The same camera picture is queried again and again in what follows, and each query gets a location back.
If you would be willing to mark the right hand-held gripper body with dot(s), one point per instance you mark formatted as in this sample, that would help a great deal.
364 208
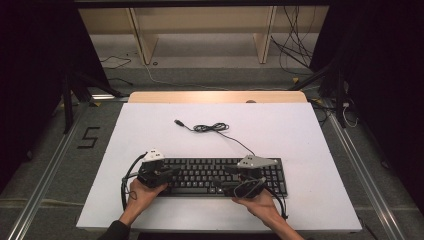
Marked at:
248 185

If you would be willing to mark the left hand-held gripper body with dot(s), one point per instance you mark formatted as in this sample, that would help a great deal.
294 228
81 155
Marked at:
151 173

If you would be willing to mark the black computer keyboard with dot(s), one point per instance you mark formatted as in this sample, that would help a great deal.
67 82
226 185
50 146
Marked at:
200 175

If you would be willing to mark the person's right hand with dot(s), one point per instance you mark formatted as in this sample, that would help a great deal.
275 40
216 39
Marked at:
261 205

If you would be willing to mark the person's left hand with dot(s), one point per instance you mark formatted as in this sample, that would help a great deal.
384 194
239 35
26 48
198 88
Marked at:
141 198

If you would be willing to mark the light wooden table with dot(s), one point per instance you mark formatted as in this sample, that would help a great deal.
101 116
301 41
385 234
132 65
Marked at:
216 97

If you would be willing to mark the black metal stand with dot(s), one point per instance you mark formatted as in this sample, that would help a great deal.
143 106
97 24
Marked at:
339 96
68 103

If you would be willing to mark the light wooden shelf unit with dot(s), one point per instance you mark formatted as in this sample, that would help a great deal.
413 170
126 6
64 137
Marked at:
200 18

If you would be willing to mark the dark curtain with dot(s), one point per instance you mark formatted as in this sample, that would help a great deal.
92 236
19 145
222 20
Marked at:
386 83
30 66

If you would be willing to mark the aluminium floor rail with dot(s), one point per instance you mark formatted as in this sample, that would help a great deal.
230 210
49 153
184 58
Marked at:
43 181
365 176

